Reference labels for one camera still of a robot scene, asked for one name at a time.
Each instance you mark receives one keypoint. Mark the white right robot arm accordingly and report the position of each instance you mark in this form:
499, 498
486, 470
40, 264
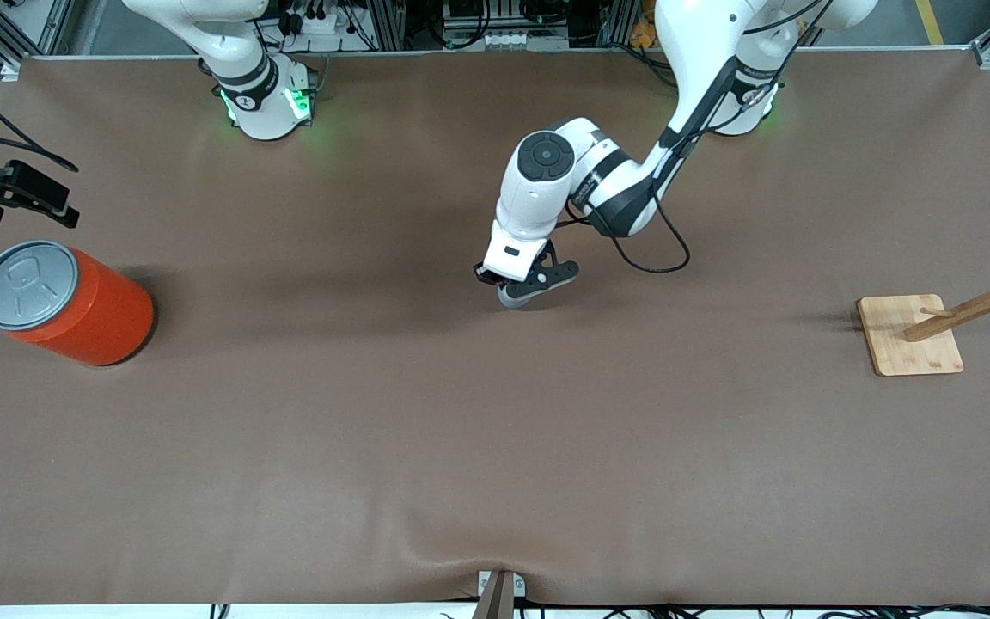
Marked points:
246, 77

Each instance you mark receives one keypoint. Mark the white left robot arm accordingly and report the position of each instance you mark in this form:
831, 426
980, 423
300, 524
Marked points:
538, 193

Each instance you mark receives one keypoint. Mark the wooden cup rack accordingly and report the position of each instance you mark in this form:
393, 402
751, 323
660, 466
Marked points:
907, 340

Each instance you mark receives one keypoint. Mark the brown table cover mat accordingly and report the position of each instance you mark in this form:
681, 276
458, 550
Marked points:
495, 430

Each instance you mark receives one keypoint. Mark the orange can-shaped container grey lid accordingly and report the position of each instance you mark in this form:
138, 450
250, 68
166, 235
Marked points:
108, 318

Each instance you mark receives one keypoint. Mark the orange snack bag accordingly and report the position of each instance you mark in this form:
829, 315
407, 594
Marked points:
643, 34

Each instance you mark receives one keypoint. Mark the white power strip with plugs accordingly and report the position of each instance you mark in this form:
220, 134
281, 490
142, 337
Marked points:
310, 19

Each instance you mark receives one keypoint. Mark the grey metal camera bracket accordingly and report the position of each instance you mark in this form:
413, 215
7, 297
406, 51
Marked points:
499, 593

